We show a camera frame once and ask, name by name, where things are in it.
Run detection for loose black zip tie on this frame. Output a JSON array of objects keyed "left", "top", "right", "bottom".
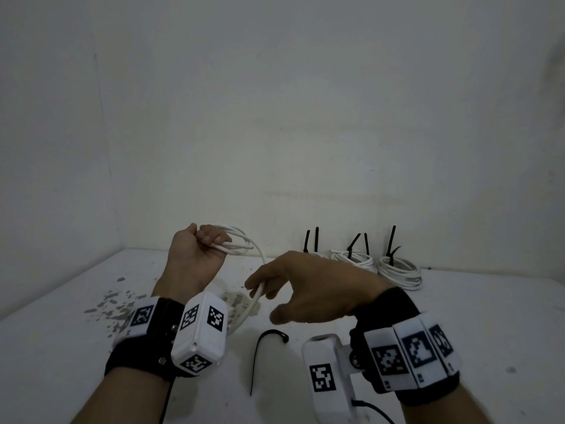
[{"left": 249, "top": 329, "right": 290, "bottom": 397}]

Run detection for white marker tag band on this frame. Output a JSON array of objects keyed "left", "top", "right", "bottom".
[
  {"left": 364, "top": 312, "right": 456, "bottom": 392},
  {"left": 112, "top": 297, "right": 160, "bottom": 339}
]

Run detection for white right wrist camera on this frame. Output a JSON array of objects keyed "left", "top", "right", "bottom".
[{"left": 301, "top": 334, "right": 368, "bottom": 424}]

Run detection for coiled white cable bundle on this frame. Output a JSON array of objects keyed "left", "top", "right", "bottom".
[
  {"left": 330, "top": 248, "right": 377, "bottom": 273},
  {"left": 376, "top": 255, "right": 423, "bottom": 291}
]

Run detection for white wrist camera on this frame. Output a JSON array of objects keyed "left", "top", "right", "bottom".
[
  {"left": 301, "top": 334, "right": 368, "bottom": 424},
  {"left": 170, "top": 291, "right": 230, "bottom": 378}
]

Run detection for person's right hand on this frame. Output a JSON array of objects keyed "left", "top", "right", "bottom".
[{"left": 245, "top": 250, "right": 392, "bottom": 325}]

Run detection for black left wrist strap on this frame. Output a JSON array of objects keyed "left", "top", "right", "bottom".
[{"left": 104, "top": 297, "right": 187, "bottom": 384}]

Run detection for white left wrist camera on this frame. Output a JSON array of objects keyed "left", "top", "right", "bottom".
[{"left": 170, "top": 291, "right": 230, "bottom": 378}]

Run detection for black right wrist strap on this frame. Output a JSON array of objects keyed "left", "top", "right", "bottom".
[{"left": 349, "top": 287, "right": 463, "bottom": 408}]

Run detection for person's left hand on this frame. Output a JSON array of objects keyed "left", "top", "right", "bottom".
[{"left": 165, "top": 223, "right": 233, "bottom": 287}]

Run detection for black right camera cable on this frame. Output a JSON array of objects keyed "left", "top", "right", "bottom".
[{"left": 352, "top": 399, "right": 396, "bottom": 424}]

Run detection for white right marker tag band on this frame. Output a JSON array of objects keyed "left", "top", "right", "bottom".
[{"left": 364, "top": 312, "right": 456, "bottom": 392}]

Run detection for person's right forearm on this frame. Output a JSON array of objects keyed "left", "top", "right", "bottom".
[{"left": 399, "top": 384, "right": 491, "bottom": 424}]

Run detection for white left marker tag band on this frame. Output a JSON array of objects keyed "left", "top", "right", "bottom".
[{"left": 112, "top": 297, "right": 160, "bottom": 339}]

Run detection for black wrist strap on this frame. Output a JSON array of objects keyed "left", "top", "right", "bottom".
[
  {"left": 104, "top": 297, "right": 187, "bottom": 384},
  {"left": 349, "top": 287, "right": 463, "bottom": 408}
]

